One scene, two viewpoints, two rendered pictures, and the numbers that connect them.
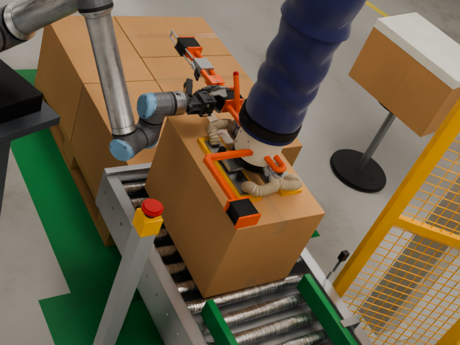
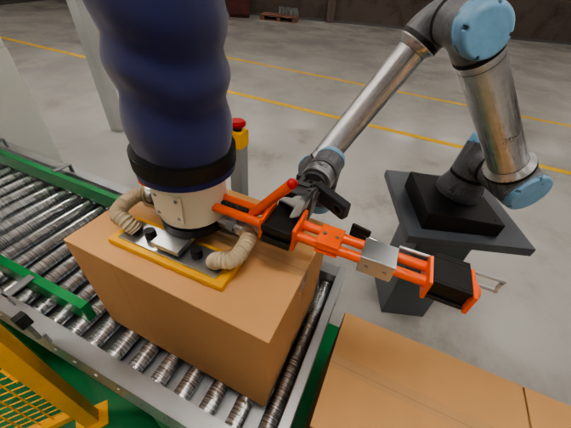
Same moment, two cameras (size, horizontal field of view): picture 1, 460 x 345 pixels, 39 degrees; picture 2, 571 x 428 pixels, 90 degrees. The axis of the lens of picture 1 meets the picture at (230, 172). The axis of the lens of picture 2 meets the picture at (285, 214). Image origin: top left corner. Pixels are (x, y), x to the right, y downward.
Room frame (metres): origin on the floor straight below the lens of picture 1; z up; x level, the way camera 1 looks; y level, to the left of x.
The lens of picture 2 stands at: (2.59, -0.07, 1.52)
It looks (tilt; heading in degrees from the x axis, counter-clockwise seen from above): 41 degrees down; 155
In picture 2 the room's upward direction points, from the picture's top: 5 degrees clockwise
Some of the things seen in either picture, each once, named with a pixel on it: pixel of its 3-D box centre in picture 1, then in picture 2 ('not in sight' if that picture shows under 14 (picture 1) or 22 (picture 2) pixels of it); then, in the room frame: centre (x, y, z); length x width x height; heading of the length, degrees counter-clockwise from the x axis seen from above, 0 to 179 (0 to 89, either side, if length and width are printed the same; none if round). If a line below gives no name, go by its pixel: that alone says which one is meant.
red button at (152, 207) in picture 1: (151, 209); (237, 125); (1.49, 0.18, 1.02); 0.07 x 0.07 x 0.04
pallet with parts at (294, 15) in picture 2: not in sight; (279, 14); (-9.83, 4.62, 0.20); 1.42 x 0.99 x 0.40; 64
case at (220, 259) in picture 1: (228, 198); (212, 275); (1.99, -0.04, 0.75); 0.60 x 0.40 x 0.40; 44
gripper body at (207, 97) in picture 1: (197, 103); (304, 193); (2.05, 0.22, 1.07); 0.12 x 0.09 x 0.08; 135
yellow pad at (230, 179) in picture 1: (229, 165); not in sight; (1.91, 0.01, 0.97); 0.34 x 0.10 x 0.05; 46
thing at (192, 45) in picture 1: (189, 46); (447, 283); (2.40, 0.37, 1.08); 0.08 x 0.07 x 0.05; 46
